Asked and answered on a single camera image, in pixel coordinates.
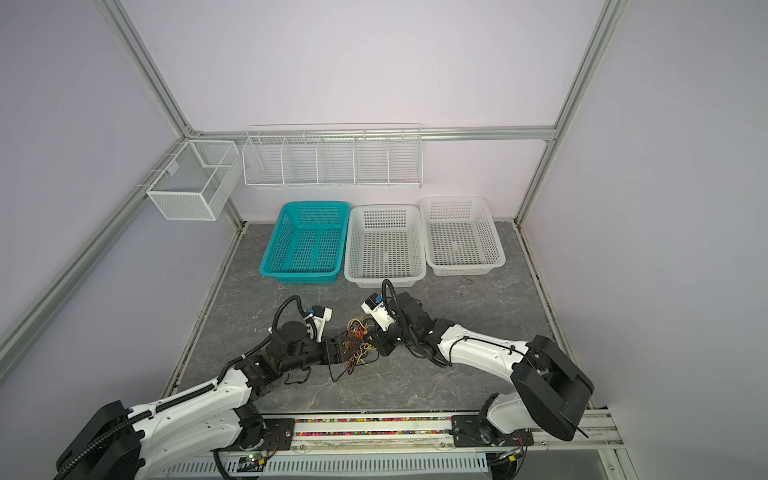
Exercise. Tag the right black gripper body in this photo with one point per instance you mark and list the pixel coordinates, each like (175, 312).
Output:
(389, 340)

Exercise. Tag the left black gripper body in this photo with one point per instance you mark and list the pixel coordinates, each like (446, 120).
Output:
(319, 353)

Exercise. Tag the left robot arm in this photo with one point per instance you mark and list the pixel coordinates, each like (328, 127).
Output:
(121, 442)

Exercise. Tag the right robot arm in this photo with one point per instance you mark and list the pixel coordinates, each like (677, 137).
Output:
(549, 391)

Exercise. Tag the middle white plastic basket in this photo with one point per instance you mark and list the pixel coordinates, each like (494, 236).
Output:
(385, 242)

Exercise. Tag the white plastic basket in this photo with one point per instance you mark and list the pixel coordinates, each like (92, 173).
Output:
(461, 236)
(385, 242)

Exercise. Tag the teal plastic basket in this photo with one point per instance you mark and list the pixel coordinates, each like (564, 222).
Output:
(307, 244)

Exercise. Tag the right white plastic basket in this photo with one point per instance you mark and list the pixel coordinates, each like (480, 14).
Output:
(461, 236)

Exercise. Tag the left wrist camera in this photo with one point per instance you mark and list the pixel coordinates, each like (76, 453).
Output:
(316, 320)

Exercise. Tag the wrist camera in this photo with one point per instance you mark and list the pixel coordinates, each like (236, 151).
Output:
(316, 320)
(374, 307)

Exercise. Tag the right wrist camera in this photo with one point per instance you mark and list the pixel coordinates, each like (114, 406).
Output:
(374, 307)

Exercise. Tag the front aluminium rail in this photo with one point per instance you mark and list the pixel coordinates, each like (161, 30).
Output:
(425, 432)

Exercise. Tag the white slotted cable duct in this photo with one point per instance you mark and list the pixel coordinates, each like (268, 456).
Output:
(329, 466)

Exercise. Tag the white wire wall shelf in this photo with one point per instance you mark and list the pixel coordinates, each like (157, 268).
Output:
(329, 155)

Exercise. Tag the white mesh wall box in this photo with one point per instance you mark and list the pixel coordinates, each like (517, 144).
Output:
(197, 181)

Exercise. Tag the aluminium cage frame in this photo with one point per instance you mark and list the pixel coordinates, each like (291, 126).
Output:
(19, 340)

